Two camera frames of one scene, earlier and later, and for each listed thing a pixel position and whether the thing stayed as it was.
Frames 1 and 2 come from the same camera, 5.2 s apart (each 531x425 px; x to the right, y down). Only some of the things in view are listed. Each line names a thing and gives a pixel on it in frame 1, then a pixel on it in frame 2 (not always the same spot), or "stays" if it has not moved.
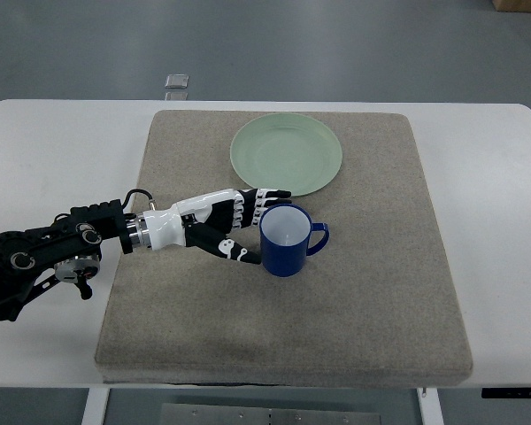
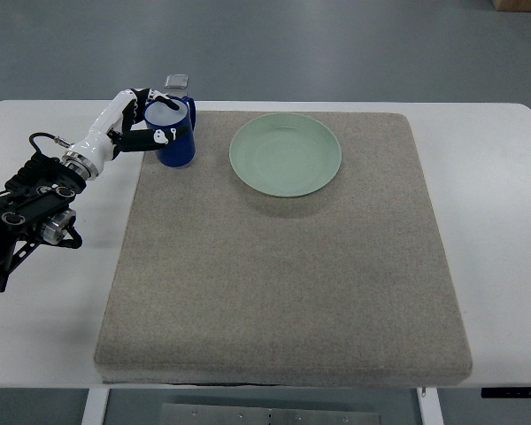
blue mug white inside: [285, 235] to [178, 126]
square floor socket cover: [177, 81] stays
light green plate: [290, 151] stays
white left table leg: [96, 406] stays
